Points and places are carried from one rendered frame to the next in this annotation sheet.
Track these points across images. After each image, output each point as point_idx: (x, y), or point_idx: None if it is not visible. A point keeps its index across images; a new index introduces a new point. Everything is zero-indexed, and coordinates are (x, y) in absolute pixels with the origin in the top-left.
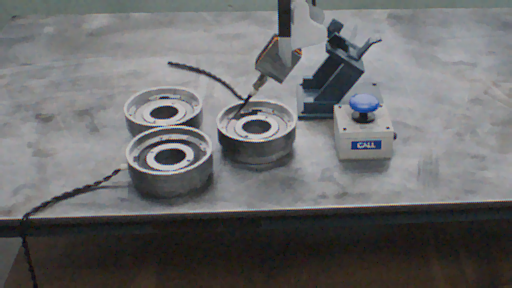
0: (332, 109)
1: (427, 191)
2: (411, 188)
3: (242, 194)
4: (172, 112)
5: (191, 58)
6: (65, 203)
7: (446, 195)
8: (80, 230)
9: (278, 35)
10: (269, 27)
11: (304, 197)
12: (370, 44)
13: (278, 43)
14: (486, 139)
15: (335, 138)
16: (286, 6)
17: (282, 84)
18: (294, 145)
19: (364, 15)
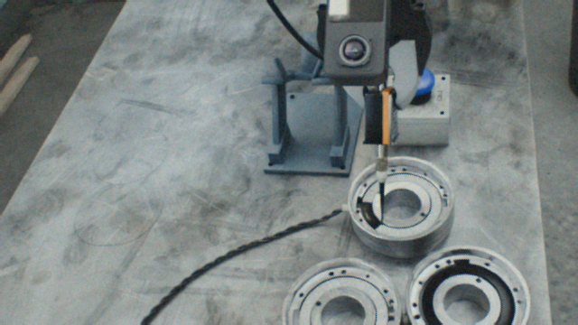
0: (349, 136)
1: (509, 83)
2: (504, 94)
3: (512, 239)
4: (326, 311)
5: (130, 301)
6: None
7: (517, 71)
8: None
9: (422, 74)
10: (73, 194)
11: (518, 181)
12: (318, 47)
13: (413, 87)
14: None
15: (410, 141)
16: (432, 30)
17: (255, 187)
18: None
19: (94, 88)
